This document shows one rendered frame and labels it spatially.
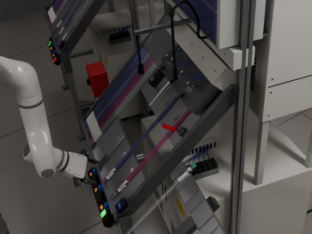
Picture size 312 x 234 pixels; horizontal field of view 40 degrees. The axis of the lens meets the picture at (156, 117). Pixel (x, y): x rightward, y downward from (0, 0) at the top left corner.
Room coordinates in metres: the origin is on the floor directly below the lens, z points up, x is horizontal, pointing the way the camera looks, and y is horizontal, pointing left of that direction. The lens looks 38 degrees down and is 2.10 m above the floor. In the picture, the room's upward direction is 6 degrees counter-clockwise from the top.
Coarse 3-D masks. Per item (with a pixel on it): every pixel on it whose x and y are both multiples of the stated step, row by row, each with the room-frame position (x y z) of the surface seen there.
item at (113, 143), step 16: (112, 128) 1.57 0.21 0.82; (96, 144) 1.57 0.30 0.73; (112, 144) 1.49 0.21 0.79; (128, 144) 1.41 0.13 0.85; (112, 160) 1.40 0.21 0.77; (128, 160) 1.34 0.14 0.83; (112, 176) 1.32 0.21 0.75; (128, 176) 1.26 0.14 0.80; (144, 176) 1.21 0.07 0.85; (112, 192) 1.25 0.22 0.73; (128, 192) 1.19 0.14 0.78
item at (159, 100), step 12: (156, 36) 1.86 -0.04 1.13; (168, 36) 1.79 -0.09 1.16; (156, 48) 1.79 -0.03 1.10; (168, 48) 1.72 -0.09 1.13; (156, 60) 1.72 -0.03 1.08; (144, 84) 1.65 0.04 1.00; (168, 84) 1.53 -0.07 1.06; (144, 96) 1.58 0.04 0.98; (156, 96) 1.52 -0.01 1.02; (168, 96) 1.47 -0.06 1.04; (156, 108) 1.47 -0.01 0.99; (180, 108) 1.37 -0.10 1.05; (168, 120) 1.36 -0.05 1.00; (192, 120) 1.27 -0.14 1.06
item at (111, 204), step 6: (84, 126) 1.72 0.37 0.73; (84, 132) 1.67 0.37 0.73; (90, 144) 1.57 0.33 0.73; (90, 150) 1.53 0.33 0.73; (96, 156) 1.49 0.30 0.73; (96, 168) 1.41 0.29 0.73; (102, 174) 1.37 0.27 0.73; (102, 180) 1.32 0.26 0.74; (102, 186) 1.29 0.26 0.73; (108, 192) 1.26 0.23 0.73; (108, 198) 1.22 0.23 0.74; (114, 210) 1.15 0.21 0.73
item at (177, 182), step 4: (192, 164) 1.04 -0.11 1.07; (192, 168) 1.03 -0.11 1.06; (176, 180) 1.02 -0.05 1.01; (172, 184) 1.02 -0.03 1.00; (176, 184) 1.01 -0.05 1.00; (168, 188) 1.01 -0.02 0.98; (172, 188) 1.00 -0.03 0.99; (164, 192) 1.01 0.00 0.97; (168, 192) 1.00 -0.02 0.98; (160, 196) 1.01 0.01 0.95; (164, 196) 1.00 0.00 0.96; (160, 200) 0.99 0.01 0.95; (156, 204) 0.99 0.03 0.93; (152, 208) 0.98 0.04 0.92; (148, 212) 0.98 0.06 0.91; (144, 216) 0.98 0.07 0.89; (140, 220) 0.97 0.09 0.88; (136, 224) 0.97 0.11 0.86; (132, 228) 0.96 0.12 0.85; (128, 232) 0.96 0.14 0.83
